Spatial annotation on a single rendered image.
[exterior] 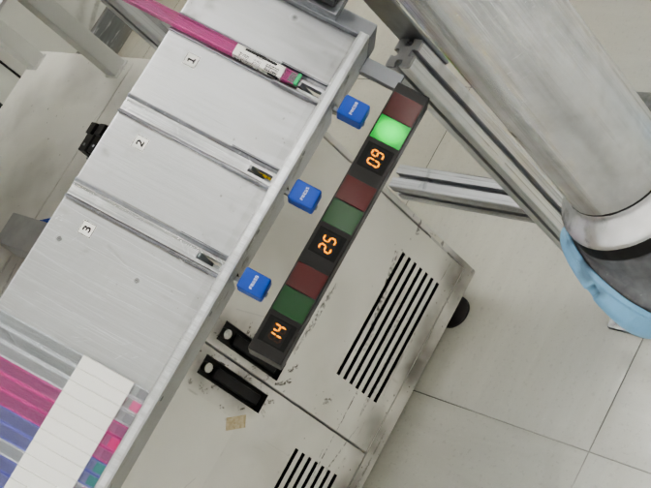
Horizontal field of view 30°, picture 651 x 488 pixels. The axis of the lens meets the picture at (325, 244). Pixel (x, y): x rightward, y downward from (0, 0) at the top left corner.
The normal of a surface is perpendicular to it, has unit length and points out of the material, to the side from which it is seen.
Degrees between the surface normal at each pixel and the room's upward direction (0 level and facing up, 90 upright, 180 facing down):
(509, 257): 0
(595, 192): 85
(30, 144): 0
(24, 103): 0
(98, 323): 44
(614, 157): 84
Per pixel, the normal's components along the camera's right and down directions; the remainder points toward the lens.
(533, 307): -0.60, -0.51
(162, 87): 0.01, -0.25
